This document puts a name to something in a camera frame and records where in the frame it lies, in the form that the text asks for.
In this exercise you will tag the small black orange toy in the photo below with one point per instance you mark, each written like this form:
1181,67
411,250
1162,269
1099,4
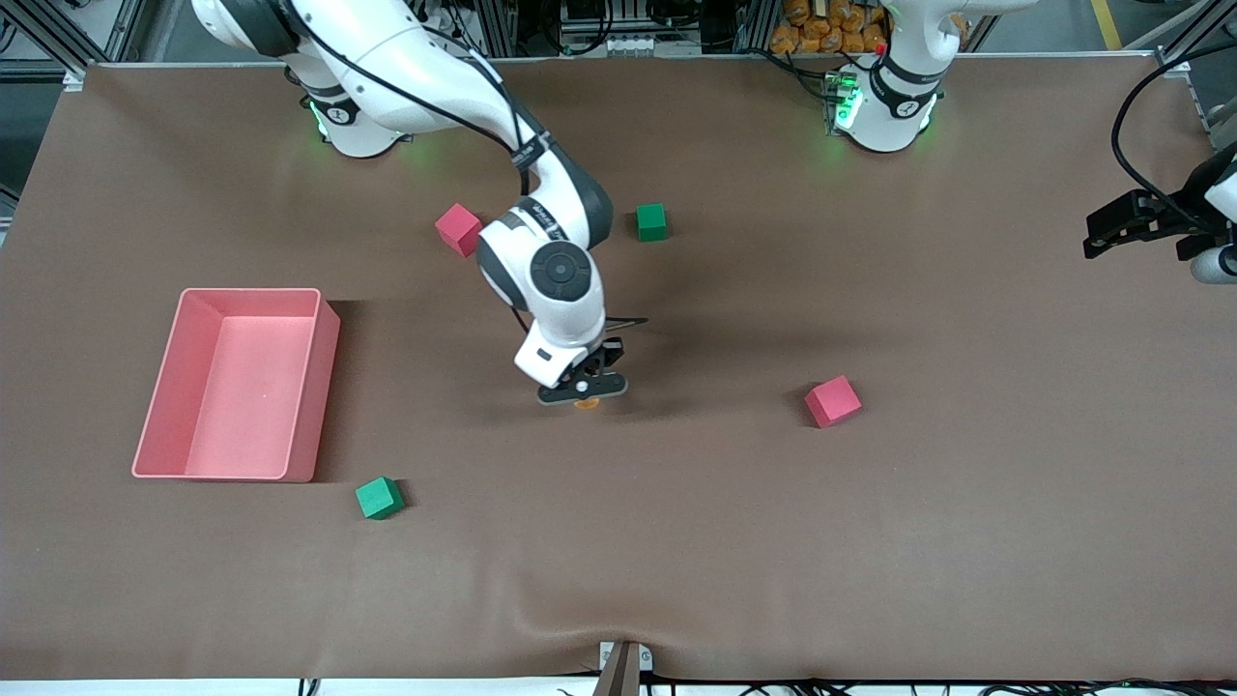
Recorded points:
586,405

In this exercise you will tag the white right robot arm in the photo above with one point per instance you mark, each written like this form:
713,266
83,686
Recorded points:
406,58

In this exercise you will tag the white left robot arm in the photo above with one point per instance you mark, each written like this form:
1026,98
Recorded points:
894,106

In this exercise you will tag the green foam cube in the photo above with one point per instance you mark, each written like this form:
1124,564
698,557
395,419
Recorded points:
651,222
379,498

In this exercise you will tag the red foam cube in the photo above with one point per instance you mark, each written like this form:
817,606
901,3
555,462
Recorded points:
831,401
456,227

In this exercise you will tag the brown table mat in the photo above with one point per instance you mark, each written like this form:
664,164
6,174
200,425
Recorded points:
618,532

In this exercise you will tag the pink plastic tray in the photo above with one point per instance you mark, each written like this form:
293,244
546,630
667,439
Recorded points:
242,387

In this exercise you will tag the white terminal strip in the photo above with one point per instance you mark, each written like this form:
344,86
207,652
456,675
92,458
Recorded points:
647,44

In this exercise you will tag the bag of orange bread rolls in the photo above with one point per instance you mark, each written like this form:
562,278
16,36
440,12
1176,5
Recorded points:
821,29

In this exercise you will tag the metal corner bracket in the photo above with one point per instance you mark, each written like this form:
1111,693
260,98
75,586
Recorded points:
1177,66
72,77

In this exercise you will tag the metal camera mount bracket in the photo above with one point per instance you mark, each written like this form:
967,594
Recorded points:
623,672

